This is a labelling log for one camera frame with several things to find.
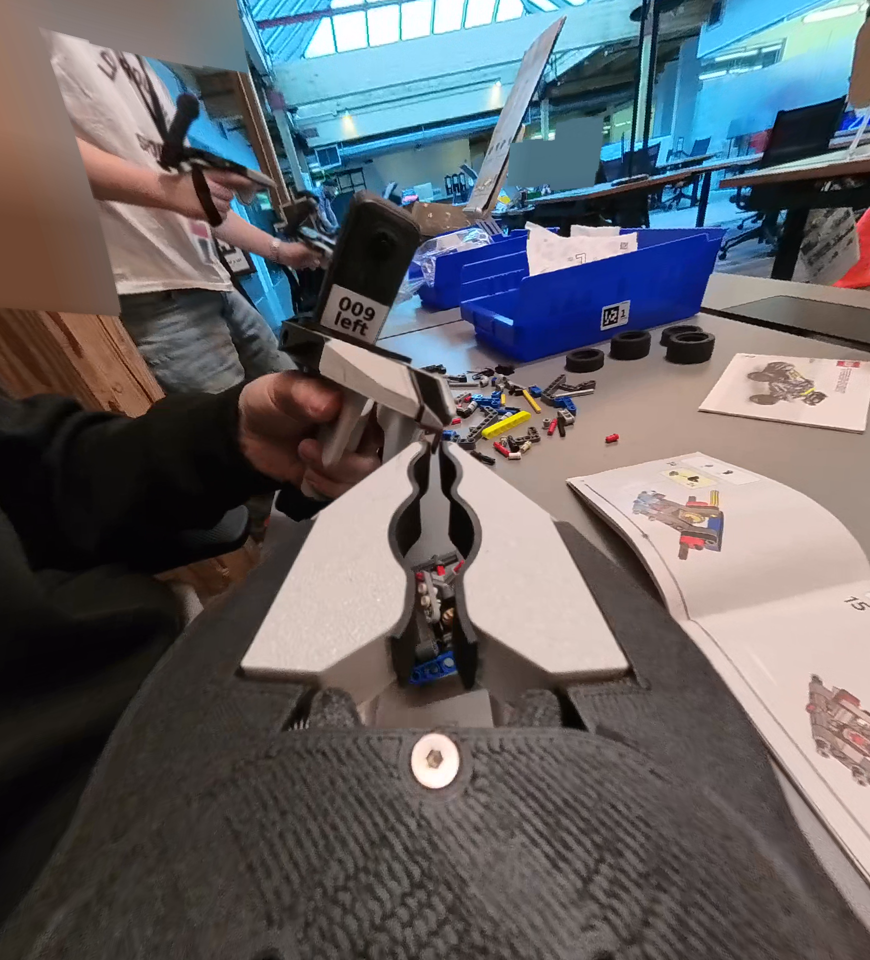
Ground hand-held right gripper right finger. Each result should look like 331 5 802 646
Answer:
440 442 633 704

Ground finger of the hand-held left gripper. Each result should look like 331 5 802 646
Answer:
373 403 445 457
319 337 457 434

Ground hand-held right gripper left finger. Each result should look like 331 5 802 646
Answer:
240 441 433 708

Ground partly built lego assembly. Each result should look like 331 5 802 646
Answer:
405 551 474 687

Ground person's left forearm black sleeve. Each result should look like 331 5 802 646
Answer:
0 341 280 579

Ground pile of loose lego pieces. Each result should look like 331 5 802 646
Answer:
420 363 599 466

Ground open lego instruction booklet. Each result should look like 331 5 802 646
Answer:
566 451 870 942

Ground closed lego instruction booklet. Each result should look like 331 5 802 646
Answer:
698 352 870 435

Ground person's left hand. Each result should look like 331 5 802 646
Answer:
238 371 385 499

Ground clear plastic bag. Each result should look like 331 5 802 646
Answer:
411 229 495 285

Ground small blue plastic bin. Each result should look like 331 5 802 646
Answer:
411 228 535 311

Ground leaning cardboard sign board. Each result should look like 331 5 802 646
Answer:
463 15 568 220

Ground white paper sheets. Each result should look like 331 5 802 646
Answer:
525 222 640 276

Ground large blue plastic bin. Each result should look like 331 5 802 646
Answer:
459 228 726 363

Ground long office desk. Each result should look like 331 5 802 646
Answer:
508 153 765 228

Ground person's torso black sweater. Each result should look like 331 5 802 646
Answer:
0 450 256 960

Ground black vertical pole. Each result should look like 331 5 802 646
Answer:
628 0 665 181

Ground black office chair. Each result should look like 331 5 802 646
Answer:
718 96 850 261

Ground wooden top office desk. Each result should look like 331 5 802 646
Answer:
718 148 870 282

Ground orange traffic cone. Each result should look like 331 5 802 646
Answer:
832 205 870 291

